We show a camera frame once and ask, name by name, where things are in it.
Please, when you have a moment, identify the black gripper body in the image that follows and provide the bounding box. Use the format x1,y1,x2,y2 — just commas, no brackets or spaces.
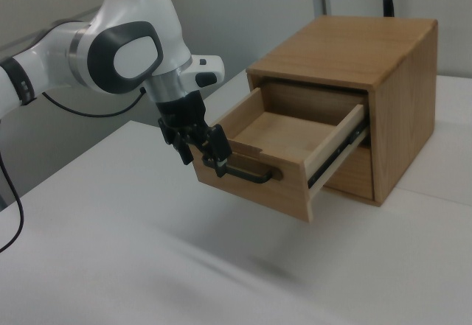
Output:
154,91,207,135

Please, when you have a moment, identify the wooden drawer without handle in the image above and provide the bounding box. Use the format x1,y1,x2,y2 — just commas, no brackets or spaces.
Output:
323,143,375,201

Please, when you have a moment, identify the black drawer handle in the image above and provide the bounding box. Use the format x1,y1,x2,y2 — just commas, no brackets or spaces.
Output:
221,164,274,186

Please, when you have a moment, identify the wooden two-drawer cabinet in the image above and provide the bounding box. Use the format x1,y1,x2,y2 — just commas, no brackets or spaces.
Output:
246,15,440,208

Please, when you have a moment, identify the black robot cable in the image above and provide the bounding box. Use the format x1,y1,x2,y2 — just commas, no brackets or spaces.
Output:
0,86,146,254

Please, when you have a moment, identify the wooden drawer with handle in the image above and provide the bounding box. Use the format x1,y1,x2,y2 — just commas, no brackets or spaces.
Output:
192,85,370,224

